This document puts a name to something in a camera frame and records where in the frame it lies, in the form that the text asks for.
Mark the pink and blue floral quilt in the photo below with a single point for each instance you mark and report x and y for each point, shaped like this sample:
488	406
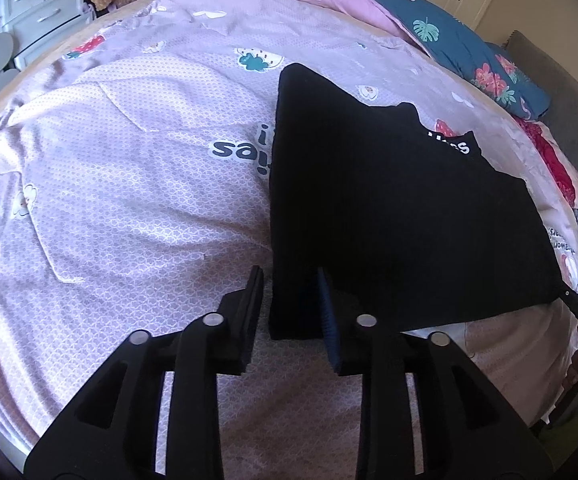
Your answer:
454	46

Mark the black kids sweater orange patches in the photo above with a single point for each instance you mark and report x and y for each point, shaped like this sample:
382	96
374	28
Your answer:
373	213

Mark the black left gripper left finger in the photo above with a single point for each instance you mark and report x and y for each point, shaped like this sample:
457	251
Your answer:
150	411

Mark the white plastic drawer cabinet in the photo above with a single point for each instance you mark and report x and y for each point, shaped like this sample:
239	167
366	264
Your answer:
38	25

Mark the lilac strawberry print bedsheet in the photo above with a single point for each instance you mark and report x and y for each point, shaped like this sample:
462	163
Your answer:
133	175

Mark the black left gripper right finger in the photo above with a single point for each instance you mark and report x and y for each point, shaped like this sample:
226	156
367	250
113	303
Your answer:
427	412

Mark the red and cream pillow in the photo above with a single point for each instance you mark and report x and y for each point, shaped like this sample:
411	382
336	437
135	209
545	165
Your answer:
563	172

